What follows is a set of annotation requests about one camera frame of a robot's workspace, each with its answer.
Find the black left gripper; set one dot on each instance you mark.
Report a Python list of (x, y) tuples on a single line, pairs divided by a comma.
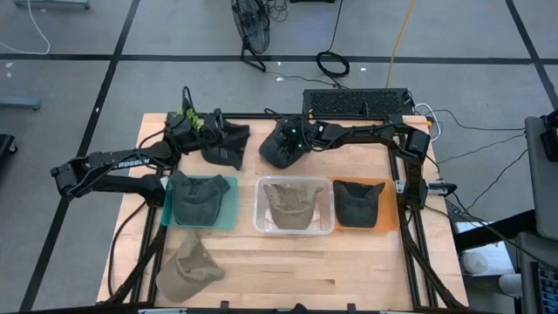
[(178, 133)]

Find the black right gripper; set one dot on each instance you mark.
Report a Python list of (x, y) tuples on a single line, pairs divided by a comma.
[(301, 135)]

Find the black baseball cap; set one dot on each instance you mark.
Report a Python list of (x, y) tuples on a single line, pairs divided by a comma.
[(357, 205), (231, 152), (279, 159)]

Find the khaki baseball cap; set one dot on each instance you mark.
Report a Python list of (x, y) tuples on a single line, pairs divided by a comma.
[(292, 207), (187, 270)]

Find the dark green baseball cap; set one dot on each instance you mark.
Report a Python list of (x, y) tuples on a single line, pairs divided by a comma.
[(198, 202)]

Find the clear plastic bin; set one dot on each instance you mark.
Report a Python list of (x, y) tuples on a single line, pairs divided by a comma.
[(329, 218)]

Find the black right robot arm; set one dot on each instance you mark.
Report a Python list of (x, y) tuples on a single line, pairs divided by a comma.
[(370, 131)]

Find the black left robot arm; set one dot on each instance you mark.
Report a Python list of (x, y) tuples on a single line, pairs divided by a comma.
[(109, 165)]

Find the small potted green plant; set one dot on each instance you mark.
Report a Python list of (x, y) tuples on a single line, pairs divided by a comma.
[(194, 120)]

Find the green plastic bin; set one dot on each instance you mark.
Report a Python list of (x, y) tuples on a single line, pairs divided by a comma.
[(233, 205)]

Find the orange plastic bin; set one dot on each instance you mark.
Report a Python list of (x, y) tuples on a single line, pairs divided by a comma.
[(392, 209)]

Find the black floor fan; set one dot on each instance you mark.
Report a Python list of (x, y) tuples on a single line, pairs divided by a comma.
[(255, 26)]

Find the grey furniture foot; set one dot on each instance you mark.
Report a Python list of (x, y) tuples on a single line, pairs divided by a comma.
[(19, 104)]

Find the black object at floor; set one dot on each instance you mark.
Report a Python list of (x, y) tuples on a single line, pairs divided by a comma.
[(6, 146)]

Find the grey furniture base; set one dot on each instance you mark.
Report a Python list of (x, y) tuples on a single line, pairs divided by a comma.
[(52, 3)]

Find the grey furniture panel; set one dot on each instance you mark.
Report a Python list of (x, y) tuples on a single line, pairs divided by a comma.
[(542, 196)]

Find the black device on furniture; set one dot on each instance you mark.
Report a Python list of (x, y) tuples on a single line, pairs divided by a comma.
[(551, 139)]

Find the black metal frame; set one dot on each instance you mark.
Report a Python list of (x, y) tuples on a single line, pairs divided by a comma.
[(244, 116)]

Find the black frame clip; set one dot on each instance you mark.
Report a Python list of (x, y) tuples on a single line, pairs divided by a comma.
[(351, 307), (224, 305)]

